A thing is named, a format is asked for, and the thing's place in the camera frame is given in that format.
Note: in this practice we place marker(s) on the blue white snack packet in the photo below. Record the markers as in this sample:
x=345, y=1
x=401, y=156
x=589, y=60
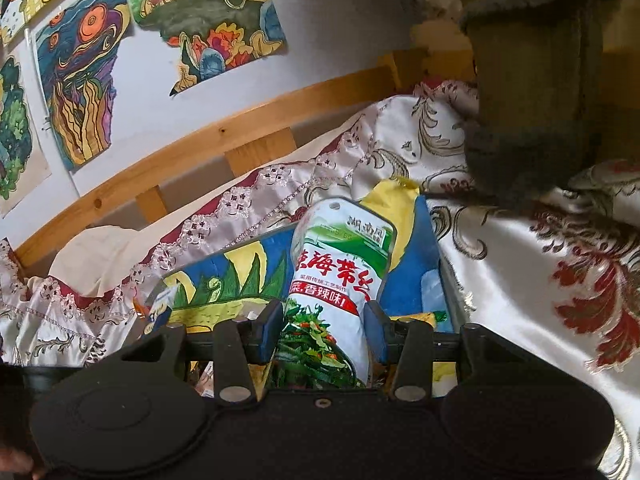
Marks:
x=160, y=310

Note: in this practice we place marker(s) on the grey tray with painted lining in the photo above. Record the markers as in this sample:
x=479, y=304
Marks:
x=225, y=275

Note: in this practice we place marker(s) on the wall poster with yellow waves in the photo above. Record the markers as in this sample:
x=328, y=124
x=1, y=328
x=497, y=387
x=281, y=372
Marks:
x=80, y=85

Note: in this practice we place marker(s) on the yellow snack packet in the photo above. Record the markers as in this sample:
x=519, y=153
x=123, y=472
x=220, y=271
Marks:
x=425, y=318

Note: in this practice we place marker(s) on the green white snack packet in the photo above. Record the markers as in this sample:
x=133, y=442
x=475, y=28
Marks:
x=335, y=280

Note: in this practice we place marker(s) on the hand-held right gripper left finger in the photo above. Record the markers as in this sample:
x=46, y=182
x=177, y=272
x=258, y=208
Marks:
x=265, y=332

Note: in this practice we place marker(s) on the white pillow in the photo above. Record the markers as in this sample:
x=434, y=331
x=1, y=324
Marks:
x=100, y=255

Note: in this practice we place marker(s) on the wall poster with green bushes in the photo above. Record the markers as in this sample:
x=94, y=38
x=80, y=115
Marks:
x=12, y=125

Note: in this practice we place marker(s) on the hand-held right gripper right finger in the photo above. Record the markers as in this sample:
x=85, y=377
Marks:
x=376, y=332

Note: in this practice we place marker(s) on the floral satin printed blanket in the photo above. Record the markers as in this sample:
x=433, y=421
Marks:
x=525, y=270

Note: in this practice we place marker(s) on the wooden bed frame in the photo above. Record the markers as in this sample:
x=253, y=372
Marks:
x=225, y=135

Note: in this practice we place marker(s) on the wall poster with colourful shapes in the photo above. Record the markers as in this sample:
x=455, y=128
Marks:
x=215, y=25

